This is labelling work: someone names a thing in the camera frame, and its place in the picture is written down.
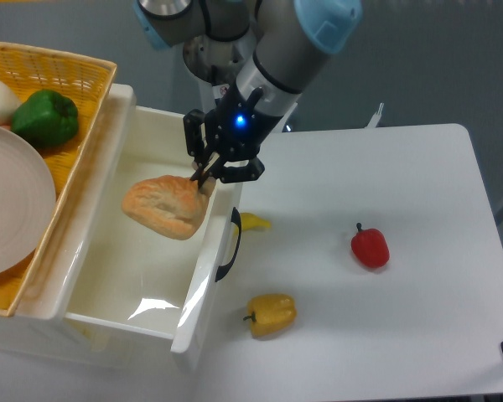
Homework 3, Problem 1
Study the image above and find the green bell pepper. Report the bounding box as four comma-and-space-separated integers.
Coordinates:
11, 90, 79, 148

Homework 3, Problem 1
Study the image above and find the yellow banana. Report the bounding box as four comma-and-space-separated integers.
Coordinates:
240, 213, 272, 231

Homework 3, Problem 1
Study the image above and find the yellow woven basket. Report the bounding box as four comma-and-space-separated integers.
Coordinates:
0, 42, 117, 317

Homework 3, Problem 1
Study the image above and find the red bell pepper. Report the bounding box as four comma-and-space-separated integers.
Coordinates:
350, 222, 390, 270

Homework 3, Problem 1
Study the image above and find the white bracket behind table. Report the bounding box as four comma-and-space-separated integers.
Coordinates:
366, 102, 385, 129

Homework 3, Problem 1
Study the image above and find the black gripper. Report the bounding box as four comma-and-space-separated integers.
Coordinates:
183, 83, 282, 189

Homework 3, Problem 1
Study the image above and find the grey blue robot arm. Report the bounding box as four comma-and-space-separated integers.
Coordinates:
133, 1, 362, 185

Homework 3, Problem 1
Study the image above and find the triangle puff pastry bread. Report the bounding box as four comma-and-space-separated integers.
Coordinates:
122, 175, 215, 240

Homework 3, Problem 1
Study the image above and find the open white upper drawer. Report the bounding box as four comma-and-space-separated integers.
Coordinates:
65, 106, 242, 373

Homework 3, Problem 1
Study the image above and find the pink ribbed plate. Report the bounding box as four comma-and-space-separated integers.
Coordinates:
0, 127, 56, 273

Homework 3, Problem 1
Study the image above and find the black drawer handle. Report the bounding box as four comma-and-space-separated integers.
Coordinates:
215, 207, 242, 282

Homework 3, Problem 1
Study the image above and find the yellow bell pepper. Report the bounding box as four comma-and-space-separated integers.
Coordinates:
243, 293, 298, 338

